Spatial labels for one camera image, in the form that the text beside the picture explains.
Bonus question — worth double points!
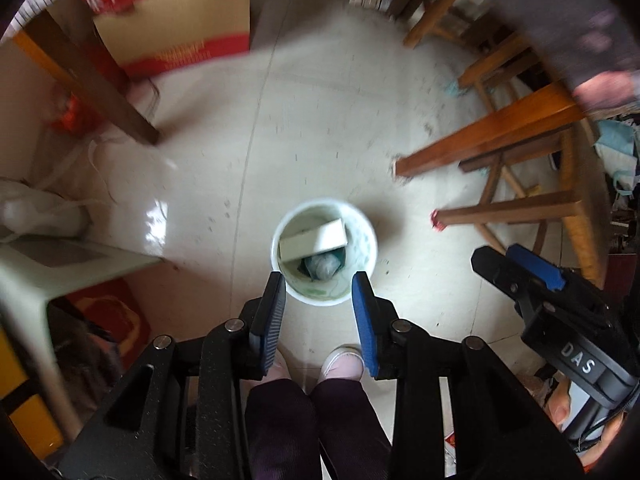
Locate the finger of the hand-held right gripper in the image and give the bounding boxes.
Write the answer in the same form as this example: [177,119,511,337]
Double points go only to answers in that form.
[471,246,540,318]
[506,243,568,292]

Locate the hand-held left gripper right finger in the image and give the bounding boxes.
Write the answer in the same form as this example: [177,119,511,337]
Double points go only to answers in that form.
[351,271,586,480]

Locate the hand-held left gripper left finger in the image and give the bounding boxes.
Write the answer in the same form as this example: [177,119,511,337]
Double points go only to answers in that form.
[50,271,287,480]

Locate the white round trash bin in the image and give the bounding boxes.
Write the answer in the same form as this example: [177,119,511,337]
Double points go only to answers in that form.
[271,198,378,307]

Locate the person's right hand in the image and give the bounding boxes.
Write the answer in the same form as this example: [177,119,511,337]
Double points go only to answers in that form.
[544,375,628,468]

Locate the pale pink shoe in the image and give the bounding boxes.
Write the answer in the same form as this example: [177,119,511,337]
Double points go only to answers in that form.
[322,346,365,381]

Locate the crumpled clear plastic bag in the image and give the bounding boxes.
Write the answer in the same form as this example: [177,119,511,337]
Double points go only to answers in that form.
[305,254,343,281]

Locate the white flat box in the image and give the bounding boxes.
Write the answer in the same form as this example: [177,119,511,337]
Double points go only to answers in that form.
[279,217,348,262]

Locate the person's left leg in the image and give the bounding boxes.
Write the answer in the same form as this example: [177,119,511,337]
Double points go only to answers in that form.
[245,379,318,480]

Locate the wooden chair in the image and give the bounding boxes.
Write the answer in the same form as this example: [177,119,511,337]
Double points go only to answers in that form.
[395,82,608,286]

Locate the light blue cloth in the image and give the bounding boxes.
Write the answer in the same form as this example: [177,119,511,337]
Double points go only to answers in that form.
[595,120,640,191]

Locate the red bag with yellow print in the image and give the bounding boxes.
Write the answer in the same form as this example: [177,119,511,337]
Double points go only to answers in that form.
[65,280,151,366]

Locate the wooden stool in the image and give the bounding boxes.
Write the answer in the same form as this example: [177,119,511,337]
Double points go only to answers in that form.
[402,0,466,51]
[457,32,543,111]

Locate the pale green plastic stool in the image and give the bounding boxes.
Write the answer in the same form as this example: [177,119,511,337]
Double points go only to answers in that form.
[0,237,166,456]

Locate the dark grey cloth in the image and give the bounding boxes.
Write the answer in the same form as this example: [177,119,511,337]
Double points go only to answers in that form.
[450,0,640,111]

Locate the white plastic bag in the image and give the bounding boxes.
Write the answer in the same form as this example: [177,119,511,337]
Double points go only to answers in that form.
[0,180,91,238]

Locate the yellow box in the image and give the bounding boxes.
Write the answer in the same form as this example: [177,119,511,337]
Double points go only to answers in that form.
[0,330,66,461]

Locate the small red plastic bag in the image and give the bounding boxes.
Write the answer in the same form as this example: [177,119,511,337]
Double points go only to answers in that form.
[50,95,101,133]

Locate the dark wooden table leg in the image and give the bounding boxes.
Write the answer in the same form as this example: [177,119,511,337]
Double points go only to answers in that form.
[22,10,161,146]

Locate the cardboard box with red print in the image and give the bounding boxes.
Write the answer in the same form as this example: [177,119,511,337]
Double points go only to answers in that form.
[92,0,251,78]

